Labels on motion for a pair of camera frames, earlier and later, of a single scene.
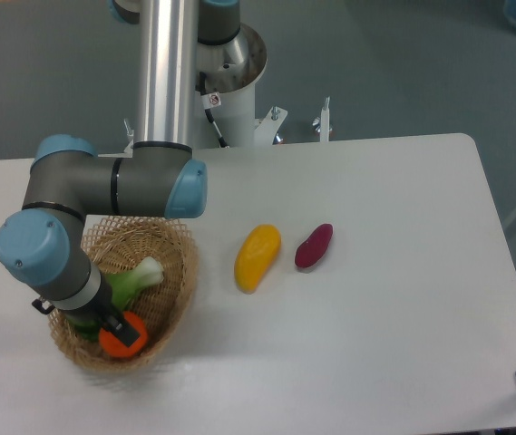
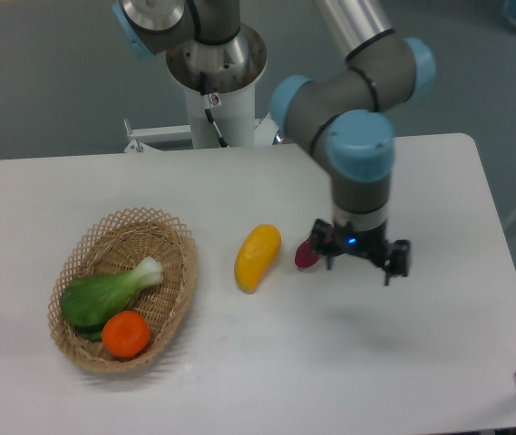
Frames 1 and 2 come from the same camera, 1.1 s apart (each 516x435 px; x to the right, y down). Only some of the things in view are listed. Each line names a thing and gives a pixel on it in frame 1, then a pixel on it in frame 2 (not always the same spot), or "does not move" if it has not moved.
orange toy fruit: [116, 346] does not move
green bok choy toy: [147, 273] does not move
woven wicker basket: [121, 244] does not move
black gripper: [96, 311] → [337, 238]
